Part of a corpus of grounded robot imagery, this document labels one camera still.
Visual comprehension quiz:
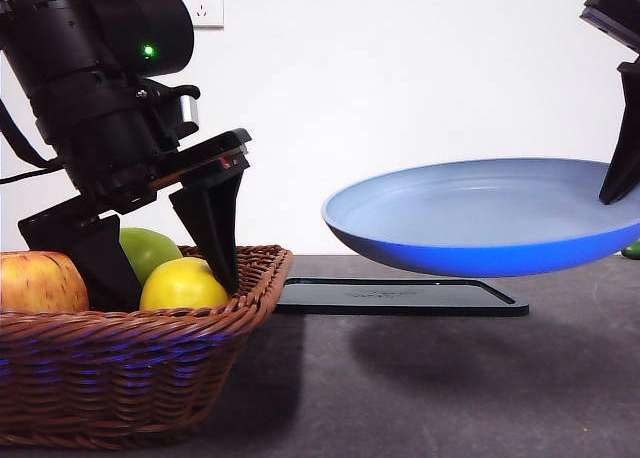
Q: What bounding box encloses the yellow lemon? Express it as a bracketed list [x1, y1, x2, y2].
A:
[139, 256, 230, 310]

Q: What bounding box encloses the blue round plate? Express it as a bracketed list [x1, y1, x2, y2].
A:
[322, 157, 640, 278]

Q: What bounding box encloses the brown wicker basket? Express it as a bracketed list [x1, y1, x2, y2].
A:
[0, 244, 295, 449]

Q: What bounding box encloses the green apple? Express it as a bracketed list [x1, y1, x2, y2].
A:
[118, 226, 184, 286]

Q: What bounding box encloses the red yellow apple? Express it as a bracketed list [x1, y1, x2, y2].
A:
[0, 250, 90, 312]

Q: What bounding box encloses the black flat tray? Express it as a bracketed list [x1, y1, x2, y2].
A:
[273, 276, 530, 317]

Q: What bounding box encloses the pale grey left wrist camera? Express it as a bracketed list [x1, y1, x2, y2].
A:
[177, 93, 203, 129]

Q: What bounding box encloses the white wall socket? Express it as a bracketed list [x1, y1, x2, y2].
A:
[180, 0, 225, 30]

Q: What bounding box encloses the black cable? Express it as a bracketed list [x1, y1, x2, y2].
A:
[0, 100, 64, 185]

